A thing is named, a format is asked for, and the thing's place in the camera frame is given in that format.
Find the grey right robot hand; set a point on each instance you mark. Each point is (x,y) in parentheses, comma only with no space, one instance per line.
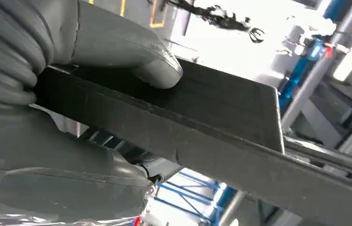
(54,174)

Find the ribbed grey right arm sleeve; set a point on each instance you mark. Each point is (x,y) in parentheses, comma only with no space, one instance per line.
(4,53)

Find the thin grey metal pole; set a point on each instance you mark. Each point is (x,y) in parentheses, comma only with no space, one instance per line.
(233,209)

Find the orange tape rectangle outline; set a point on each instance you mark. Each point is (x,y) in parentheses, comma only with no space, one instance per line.
(158,23)

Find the blue metal lattice frame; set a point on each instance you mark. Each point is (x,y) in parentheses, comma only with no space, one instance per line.
(188,193)

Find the blue metal post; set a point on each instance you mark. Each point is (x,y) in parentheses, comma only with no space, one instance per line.
(300,68)

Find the grey metal rail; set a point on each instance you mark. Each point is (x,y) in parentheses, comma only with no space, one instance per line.
(335,159)

